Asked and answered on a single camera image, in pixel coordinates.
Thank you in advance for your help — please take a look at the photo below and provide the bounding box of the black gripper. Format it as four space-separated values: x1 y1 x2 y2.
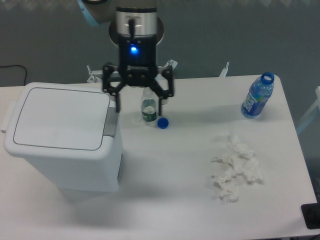
101 17 176 116

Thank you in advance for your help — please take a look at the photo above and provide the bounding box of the white trash can lid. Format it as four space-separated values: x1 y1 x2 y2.
13 87 110 151

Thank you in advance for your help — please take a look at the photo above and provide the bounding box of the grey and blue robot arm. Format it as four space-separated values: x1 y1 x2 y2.
78 0 175 115

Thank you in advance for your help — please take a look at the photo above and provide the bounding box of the blue bottle cap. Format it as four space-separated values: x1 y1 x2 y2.
157 117 169 129

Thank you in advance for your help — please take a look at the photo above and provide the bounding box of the white trash can body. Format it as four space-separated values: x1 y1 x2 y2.
4 82 123 192

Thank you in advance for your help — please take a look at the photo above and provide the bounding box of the clear bottle green label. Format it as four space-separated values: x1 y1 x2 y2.
140 87 157 128

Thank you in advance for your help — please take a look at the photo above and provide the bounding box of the blue plastic drink bottle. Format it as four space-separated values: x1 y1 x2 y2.
241 71 275 119

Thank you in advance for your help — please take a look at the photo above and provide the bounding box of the crumpled white tissue upper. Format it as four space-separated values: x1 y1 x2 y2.
212 132 264 184

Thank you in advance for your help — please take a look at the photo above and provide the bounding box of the crumpled white tissue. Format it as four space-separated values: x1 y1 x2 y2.
212 132 264 184
212 168 240 204

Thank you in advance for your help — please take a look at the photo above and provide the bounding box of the crumpled white tissue lower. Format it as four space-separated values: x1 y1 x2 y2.
212 168 240 204

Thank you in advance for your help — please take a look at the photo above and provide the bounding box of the black device at corner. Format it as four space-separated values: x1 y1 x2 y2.
301 203 320 230

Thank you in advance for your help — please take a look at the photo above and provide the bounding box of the white metal base frame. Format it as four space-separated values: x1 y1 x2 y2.
86 59 230 83

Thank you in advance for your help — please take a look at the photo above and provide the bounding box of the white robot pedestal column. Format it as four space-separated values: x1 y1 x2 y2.
108 19 165 82

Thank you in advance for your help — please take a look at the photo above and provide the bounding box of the black cable on floor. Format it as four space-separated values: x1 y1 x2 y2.
0 64 28 87

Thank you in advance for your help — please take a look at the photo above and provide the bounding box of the white frame at right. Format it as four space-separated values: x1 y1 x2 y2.
295 86 320 135

